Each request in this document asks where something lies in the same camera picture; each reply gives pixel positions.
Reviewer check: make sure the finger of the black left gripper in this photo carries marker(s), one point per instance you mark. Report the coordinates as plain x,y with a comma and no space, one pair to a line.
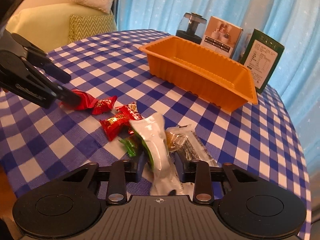
38,58
44,92

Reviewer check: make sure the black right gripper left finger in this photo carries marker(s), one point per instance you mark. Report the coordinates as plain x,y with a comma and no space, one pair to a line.
121,173

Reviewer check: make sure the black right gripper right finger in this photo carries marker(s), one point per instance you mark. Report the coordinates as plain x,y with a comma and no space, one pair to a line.
197,172

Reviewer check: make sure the red candy wrapper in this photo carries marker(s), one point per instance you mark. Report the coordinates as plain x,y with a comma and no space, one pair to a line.
86,101

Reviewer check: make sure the green twisted wrapper candy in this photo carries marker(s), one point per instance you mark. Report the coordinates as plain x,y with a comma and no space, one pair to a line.
131,144

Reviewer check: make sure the white green snack packet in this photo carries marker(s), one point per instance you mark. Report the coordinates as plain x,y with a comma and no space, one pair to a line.
151,131

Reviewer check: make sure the light green sofa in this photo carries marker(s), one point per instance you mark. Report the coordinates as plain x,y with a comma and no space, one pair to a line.
48,26

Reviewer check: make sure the clear sesame bar packet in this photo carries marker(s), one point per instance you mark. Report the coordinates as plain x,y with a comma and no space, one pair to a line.
183,140

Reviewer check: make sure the green chevron cushion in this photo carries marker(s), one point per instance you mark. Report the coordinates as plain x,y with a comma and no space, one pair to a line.
81,27

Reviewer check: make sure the blue white checkered tablecloth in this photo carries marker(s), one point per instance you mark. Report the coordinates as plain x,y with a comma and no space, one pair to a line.
38,145

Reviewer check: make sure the red gold candy packet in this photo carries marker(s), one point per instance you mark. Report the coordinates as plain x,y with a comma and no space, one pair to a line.
121,121

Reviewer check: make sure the orange plastic tray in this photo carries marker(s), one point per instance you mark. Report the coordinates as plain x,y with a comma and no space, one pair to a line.
203,72

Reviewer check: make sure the green milk carton box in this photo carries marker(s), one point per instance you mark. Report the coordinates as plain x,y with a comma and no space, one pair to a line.
261,57

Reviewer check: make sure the white humidifier product box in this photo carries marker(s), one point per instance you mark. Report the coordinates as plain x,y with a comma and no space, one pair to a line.
221,36

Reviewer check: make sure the dark glass humidifier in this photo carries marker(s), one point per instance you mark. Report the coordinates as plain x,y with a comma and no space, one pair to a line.
192,27

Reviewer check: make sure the blue star curtain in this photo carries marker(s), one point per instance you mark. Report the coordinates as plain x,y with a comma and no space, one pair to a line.
293,23

